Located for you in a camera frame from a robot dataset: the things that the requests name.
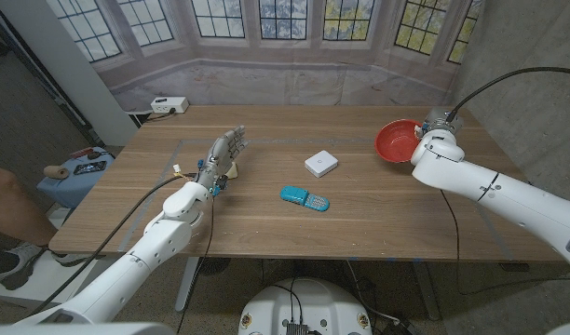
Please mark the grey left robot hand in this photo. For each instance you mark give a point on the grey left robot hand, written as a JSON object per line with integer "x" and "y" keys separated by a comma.
{"x": 220, "y": 156}

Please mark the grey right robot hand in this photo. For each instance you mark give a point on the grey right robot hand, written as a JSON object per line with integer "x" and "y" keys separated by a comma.
{"x": 441, "y": 120}

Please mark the red bowl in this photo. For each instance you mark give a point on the red bowl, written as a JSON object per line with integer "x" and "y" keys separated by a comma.
{"x": 397, "y": 142}

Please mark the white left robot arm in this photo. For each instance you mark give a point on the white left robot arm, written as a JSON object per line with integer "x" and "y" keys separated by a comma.
{"x": 145, "y": 251}

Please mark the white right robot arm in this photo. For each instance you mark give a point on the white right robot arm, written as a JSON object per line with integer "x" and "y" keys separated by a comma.
{"x": 513, "y": 200}

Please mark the blue toy phone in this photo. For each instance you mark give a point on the blue toy phone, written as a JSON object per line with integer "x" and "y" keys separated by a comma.
{"x": 296, "y": 195}

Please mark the white square box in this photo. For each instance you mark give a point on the white square box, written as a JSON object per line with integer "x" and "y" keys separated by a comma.
{"x": 321, "y": 163}

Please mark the black phone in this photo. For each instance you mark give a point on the black phone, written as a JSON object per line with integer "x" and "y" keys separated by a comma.
{"x": 89, "y": 167}

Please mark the pale yellow block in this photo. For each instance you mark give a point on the pale yellow block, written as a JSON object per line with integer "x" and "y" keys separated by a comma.
{"x": 233, "y": 173}

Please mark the white power strip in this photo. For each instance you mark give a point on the white power strip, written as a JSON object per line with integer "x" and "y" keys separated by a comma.
{"x": 168, "y": 104}

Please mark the printed window backdrop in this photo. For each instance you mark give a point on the printed window backdrop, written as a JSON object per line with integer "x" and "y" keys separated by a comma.
{"x": 285, "y": 79}

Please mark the grey table leg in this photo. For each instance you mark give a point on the grey table leg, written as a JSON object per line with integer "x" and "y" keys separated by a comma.
{"x": 424, "y": 288}
{"x": 187, "y": 284}

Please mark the red tool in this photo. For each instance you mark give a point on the red tool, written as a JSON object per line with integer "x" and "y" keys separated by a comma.
{"x": 81, "y": 152}

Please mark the blue stool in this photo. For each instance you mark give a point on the blue stool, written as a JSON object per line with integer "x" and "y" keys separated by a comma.
{"x": 71, "y": 188}

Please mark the brown twine roll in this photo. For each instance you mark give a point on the brown twine roll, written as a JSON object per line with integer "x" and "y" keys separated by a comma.
{"x": 56, "y": 172}

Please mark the white column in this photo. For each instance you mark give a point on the white column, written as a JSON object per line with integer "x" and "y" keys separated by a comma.
{"x": 71, "y": 74}

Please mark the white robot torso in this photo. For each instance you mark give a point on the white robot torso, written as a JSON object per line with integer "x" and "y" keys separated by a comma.
{"x": 313, "y": 302}

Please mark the grey sneaker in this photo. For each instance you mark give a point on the grey sneaker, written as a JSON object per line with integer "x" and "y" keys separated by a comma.
{"x": 75, "y": 258}
{"x": 15, "y": 265}

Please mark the black perforated panel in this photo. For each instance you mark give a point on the black perforated panel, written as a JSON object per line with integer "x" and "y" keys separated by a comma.
{"x": 15, "y": 116}

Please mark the person's bare leg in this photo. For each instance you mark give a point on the person's bare leg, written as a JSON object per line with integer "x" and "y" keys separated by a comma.
{"x": 10, "y": 205}

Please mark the white floor platform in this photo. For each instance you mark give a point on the white floor platform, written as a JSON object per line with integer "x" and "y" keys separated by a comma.
{"x": 38, "y": 284}

